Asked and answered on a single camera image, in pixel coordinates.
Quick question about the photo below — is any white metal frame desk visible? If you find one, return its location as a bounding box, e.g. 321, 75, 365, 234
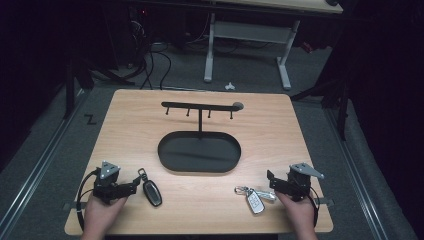
203, 0, 344, 91

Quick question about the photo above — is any left hand-held gripper cable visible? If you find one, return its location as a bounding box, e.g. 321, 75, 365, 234
75, 168, 101, 232

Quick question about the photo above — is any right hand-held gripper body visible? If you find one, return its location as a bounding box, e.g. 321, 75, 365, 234
282, 162, 325, 203

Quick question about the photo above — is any black floor cable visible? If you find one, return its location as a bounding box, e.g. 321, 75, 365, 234
151, 49, 173, 91
139, 49, 155, 90

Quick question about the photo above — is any silver car key fob bunch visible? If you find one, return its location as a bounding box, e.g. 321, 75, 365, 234
234, 185, 278, 215

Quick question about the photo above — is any metal floor rail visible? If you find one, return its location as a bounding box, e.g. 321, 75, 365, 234
324, 108, 389, 240
0, 88, 91, 234

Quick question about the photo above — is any black key rack with tray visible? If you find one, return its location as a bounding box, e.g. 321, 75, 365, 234
157, 101, 245, 174

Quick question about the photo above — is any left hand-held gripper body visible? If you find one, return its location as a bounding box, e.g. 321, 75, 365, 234
92, 160, 138, 205

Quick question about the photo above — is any right hand-held gripper cable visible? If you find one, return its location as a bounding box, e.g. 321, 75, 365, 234
308, 186, 320, 228

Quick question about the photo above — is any person's left hand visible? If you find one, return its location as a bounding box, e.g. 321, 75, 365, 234
81, 194, 130, 234

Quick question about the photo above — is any hand-held gripper cable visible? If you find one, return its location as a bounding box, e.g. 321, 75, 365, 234
308, 186, 320, 228
75, 168, 101, 232

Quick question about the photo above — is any black car key fob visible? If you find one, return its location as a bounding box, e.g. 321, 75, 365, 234
137, 167, 163, 208

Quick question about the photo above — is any person's right hand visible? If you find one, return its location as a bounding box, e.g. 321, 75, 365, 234
275, 191, 318, 234

